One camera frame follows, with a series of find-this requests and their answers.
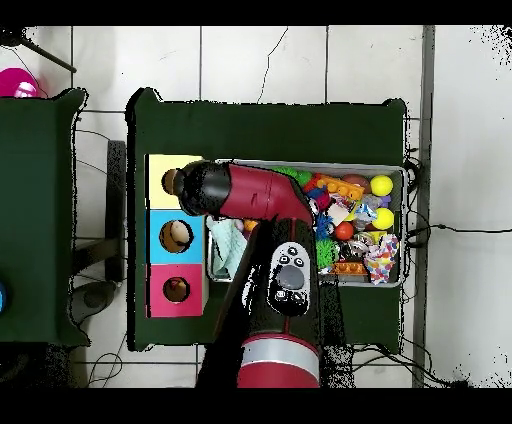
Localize orange and black ball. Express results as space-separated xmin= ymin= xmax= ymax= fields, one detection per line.
xmin=333 ymin=221 xmax=356 ymax=242

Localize pink bowl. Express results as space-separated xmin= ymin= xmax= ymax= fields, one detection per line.
xmin=0 ymin=67 xmax=41 ymax=99

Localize orange plastic toy piece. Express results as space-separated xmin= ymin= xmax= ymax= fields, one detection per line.
xmin=311 ymin=174 xmax=368 ymax=203

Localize dark green table cloth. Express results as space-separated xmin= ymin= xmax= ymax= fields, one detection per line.
xmin=126 ymin=87 xmax=409 ymax=352

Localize clear mesh bin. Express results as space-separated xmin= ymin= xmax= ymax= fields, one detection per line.
xmin=206 ymin=159 xmax=405 ymax=289

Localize mint green muslin cloth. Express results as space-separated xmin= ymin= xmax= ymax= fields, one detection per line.
xmin=209 ymin=217 xmax=249 ymax=281

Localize wooden box with three holes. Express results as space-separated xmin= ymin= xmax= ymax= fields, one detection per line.
xmin=144 ymin=153 xmax=211 ymax=319

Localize black floor stand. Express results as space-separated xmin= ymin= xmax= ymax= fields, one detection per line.
xmin=70 ymin=139 xmax=128 ymax=320

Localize yellow tennis ball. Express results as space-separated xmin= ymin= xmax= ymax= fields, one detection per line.
xmin=371 ymin=207 xmax=396 ymax=232

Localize flat orange plastic tray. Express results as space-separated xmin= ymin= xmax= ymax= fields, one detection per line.
xmin=331 ymin=263 xmax=368 ymax=278

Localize green cloth side table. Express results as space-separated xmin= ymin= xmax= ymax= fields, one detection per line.
xmin=0 ymin=89 xmax=89 ymax=347

